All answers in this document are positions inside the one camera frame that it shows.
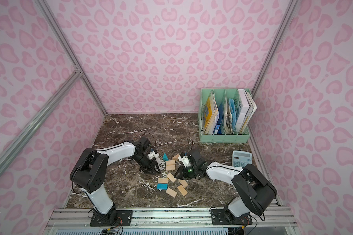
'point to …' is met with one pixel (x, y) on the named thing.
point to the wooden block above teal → (162, 180)
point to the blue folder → (233, 112)
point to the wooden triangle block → (175, 157)
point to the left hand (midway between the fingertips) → (159, 171)
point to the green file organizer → (225, 115)
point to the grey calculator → (240, 159)
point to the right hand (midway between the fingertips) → (176, 176)
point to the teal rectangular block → (163, 186)
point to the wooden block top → (170, 162)
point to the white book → (249, 107)
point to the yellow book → (211, 111)
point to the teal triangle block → (164, 157)
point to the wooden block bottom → (171, 192)
